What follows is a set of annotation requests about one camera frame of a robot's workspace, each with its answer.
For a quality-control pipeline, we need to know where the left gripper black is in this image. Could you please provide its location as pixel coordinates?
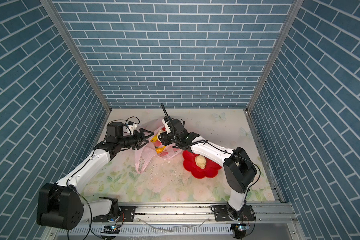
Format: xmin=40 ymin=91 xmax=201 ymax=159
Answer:
xmin=116 ymin=128 xmax=154 ymax=150

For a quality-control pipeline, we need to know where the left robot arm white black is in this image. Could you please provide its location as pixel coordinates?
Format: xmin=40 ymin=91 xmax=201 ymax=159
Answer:
xmin=37 ymin=122 xmax=154 ymax=230

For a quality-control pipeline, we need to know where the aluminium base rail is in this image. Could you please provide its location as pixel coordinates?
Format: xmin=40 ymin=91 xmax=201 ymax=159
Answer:
xmin=41 ymin=202 xmax=305 ymax=240

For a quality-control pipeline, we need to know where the yellow fake lemon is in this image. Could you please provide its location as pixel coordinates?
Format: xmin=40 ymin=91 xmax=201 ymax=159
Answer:
xmin=151 ymin=135 xmax=158 ymax=143

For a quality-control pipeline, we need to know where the yellow fake banana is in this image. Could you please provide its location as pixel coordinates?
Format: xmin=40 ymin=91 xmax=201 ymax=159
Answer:
xmin=156 ymin=147 xmax=165 ymax=154

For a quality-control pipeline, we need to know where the beige fake fruit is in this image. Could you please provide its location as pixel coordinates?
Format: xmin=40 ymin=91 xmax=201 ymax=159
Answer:
xmin=195 ymin=155 xmax=207 ymax=169

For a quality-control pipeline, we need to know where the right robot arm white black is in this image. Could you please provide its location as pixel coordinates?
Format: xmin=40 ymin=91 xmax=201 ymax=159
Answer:
xmin=158 ymin=116 xmax=260 ymax=214

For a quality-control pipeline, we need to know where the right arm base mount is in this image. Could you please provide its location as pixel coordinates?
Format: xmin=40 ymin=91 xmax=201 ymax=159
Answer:
xmin=210 ymin=204 xmax=256 ymax=222

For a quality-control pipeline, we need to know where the pink plastic bag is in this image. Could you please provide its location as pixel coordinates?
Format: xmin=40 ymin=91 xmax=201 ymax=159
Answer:
xmin=135 ymin=119 xmax=183 ymax=174

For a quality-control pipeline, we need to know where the red flower-shaped plate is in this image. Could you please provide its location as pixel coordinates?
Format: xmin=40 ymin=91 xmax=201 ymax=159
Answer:
xmin=183 ymin=151 xmax=222 ymax=179

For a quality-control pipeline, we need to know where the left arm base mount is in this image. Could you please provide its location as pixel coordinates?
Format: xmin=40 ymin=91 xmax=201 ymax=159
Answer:
xmin=93 ymin=206 xmax=136 ymax=223

